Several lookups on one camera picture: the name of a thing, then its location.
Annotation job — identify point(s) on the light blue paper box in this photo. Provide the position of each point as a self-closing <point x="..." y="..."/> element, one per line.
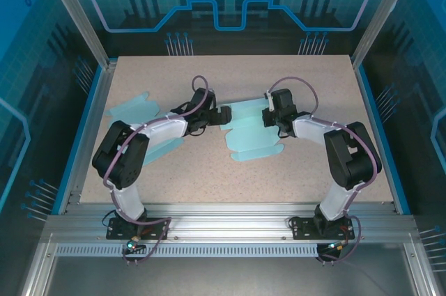
<point x="247" y="136"/>
<point x="136" y="108"/>

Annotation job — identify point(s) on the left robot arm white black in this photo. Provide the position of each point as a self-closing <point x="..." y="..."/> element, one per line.
<point x="122" y="156"/>

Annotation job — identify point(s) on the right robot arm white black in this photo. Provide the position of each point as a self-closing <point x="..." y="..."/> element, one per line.
<point x="348" y="156"/>

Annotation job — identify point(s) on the blue table edge strip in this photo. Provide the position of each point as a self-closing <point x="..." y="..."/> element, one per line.
<point x="369" y="108"/>

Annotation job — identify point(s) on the aluminium mounting beam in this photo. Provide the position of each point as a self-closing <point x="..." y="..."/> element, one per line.
<point x="226" y="226"/>

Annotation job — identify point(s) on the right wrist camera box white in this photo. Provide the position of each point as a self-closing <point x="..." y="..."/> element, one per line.
<point x="270" y="99"/>

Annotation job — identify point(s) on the aluminium side rail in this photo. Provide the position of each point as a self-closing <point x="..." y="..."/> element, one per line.
<point x="101" y="101"/>

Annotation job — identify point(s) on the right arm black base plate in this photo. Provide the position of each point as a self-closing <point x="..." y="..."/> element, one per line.
<point x="303" y="231"/>

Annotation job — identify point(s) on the aluminium frame post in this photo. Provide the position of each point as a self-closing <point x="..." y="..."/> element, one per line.
<point x="80" y="17"/>
<point x="380" y="14"/>

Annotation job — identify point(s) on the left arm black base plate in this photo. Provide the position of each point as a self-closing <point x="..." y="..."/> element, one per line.
<point x="116" y="231"/>

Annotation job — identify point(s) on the metal bottom frame tray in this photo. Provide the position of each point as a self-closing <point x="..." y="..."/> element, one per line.
<point x="226" y="275"/>

